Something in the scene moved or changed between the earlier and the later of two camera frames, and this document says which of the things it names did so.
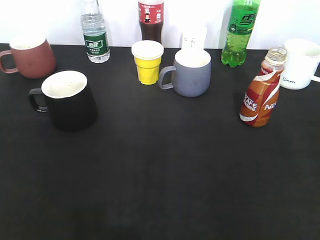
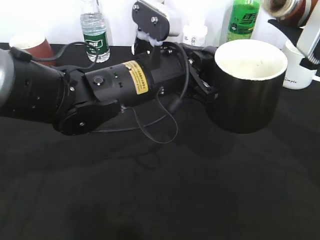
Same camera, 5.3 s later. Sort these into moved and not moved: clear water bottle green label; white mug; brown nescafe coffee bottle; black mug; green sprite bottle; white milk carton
Moved: black mug; brown nescafe coffee bottle
Not moved: green sprite bottle; white mug; white milk carton; clear water bottle green label
